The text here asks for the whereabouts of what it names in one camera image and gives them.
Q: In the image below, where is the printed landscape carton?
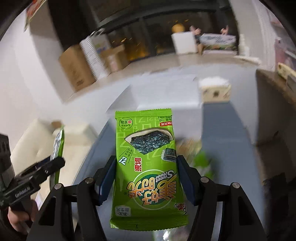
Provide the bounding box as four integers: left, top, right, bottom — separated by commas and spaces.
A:
200, 34, 237, 54

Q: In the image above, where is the yellow tissue pack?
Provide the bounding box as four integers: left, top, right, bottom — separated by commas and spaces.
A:
277, 62, 296, 80

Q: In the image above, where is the small open cardboard box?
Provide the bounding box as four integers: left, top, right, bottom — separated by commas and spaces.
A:
100, 45, 130, 72

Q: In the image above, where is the blue-grey tablecloth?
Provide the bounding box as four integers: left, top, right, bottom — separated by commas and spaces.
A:
76, 103, 266, 240

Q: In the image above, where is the person's left hand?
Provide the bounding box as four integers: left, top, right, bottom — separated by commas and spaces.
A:
8, 199, 38, 234

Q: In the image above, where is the large brown cardboard box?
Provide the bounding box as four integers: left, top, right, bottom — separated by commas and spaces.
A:
59, 45, 96, 92

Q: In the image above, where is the green seaweed snack packet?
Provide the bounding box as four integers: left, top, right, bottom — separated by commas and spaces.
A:
110, 108, 189, 231

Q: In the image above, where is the white dotted paper bag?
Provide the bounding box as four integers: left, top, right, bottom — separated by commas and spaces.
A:
79, 36, 110, 81

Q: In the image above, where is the white foam box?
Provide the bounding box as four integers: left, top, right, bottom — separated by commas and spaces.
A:
171, 32, 197, 55

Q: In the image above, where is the tissue box on table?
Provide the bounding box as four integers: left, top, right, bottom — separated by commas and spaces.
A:
198, 76, 231, 103

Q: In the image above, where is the cream sofa cushion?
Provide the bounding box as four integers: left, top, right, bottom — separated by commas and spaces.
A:
11, 119, 97, 186

